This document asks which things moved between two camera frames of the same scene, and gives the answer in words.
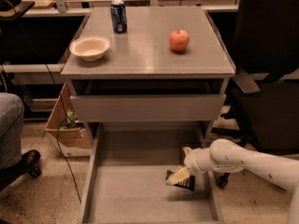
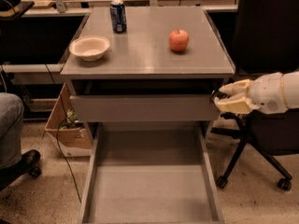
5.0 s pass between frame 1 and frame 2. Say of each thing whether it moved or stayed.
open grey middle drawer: stayed
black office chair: stayed
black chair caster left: stayed
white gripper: moved
